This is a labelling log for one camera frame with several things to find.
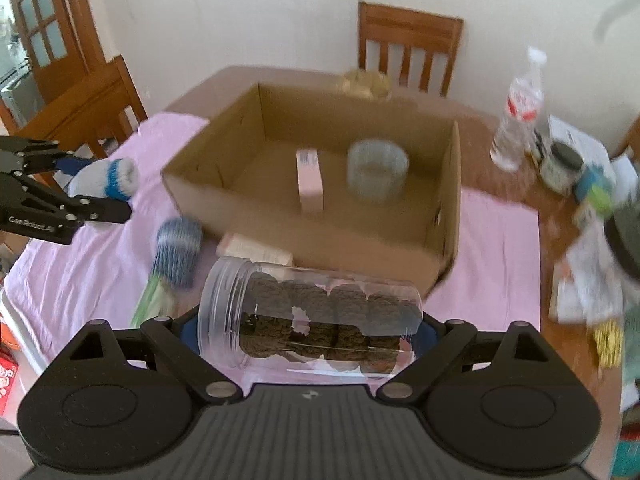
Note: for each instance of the pink tall box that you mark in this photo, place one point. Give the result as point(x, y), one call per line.
point(310, 180)

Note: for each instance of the white paper box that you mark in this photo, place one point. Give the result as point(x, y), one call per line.
point(580, 137)

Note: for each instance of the white and pink carton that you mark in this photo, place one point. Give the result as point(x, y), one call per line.
point(250, 250)

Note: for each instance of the blue striped sock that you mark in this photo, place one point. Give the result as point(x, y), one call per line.
point(177, 255)

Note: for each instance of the wooden chair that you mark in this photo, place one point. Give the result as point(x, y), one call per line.
point(85, 105)
point(631, 140)
point(407, 47)

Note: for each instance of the yellow and black item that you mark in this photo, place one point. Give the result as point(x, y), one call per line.
point(608, 342)

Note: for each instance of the cardboard box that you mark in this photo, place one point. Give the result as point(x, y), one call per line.
point(280, 200)

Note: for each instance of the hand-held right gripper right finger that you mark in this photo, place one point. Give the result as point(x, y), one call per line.
point(426, 340)

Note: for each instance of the white sock with blue band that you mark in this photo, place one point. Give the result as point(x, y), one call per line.
point(112, 180)

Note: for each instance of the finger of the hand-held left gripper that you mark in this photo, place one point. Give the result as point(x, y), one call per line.
point(70, 164)
point(102, 210)

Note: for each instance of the dark-lidded glass jar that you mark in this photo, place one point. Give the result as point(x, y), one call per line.
point(562, 165)

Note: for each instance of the clear tape roll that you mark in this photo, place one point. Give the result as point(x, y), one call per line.
point(377, 170)

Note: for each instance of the clear water bottle red label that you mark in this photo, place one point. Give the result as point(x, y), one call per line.
point(517, 110)

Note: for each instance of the blue and green container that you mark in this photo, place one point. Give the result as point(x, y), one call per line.
point(595, 192)

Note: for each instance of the red packet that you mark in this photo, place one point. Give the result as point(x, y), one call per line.
point(7, 382)

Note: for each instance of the clear container with black lid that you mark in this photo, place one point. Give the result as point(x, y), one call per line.
point(625, 240)

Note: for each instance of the loose white papers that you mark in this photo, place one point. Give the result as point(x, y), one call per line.
point(580, 280)

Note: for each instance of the pink tablecloth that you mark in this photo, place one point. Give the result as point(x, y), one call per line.
point(90, 270)

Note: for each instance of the green white tissue pack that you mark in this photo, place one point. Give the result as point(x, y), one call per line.
point(155, 305)

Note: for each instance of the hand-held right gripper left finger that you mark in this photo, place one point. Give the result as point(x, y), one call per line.
point(188, 334)

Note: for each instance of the clear plastic jar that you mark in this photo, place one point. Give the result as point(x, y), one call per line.
point(310, 320)

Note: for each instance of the pale yellow object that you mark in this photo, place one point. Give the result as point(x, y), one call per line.
point(367, 82)

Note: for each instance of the wooden glass-pane door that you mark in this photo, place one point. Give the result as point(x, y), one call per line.
point(45, 25)

